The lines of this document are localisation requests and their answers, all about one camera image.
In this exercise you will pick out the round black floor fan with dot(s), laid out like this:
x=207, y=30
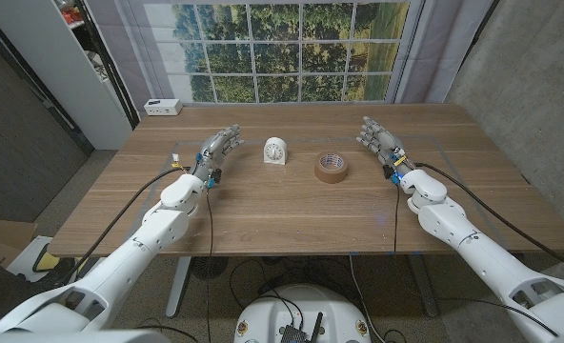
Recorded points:
x=209, y=267

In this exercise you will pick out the white table leg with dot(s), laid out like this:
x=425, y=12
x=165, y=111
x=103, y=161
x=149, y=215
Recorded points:
x=179, y=286

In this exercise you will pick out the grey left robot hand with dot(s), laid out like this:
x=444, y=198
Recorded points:
x=213, y=150

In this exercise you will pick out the brown tape roll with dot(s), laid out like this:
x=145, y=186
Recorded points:
x=330, y=175

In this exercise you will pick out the printed window backdrop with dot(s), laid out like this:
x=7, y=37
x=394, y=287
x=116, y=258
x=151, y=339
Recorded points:
x=282, y=52

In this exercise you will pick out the red shelf items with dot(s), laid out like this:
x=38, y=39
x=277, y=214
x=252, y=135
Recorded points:
x=70, y=12

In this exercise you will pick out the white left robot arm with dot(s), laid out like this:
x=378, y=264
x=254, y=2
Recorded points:
x=158, y=228

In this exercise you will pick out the cardboard box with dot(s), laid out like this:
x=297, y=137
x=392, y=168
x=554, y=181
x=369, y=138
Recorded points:
x=1, y=238

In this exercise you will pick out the grey table leg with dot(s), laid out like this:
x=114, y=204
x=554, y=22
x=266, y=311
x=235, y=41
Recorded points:
x=425, y=286

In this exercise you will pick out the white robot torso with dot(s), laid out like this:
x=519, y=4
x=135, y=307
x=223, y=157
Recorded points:
x=263, y=314

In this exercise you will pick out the black backdrop stand pole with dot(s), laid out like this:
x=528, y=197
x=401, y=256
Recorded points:
x=113, y=76

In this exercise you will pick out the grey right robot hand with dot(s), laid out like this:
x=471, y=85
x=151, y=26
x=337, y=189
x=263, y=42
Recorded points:
x=382, y=140

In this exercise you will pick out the yellow floor pad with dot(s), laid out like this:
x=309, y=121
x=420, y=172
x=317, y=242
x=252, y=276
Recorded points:
x=48, y=262

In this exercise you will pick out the white cabinet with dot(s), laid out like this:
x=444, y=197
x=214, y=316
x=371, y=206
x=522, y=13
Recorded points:
x=58, y=66

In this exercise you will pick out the white kitchen timer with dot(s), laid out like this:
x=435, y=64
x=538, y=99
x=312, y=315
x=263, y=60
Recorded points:
x=275, y=151

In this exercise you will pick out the white power strip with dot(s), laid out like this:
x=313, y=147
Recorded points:
x=163, y=108

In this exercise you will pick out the black module with antenna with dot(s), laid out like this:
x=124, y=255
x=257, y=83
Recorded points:
x=294, y=335

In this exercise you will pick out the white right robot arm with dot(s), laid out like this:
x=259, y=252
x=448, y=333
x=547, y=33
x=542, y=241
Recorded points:
x=458, y=228

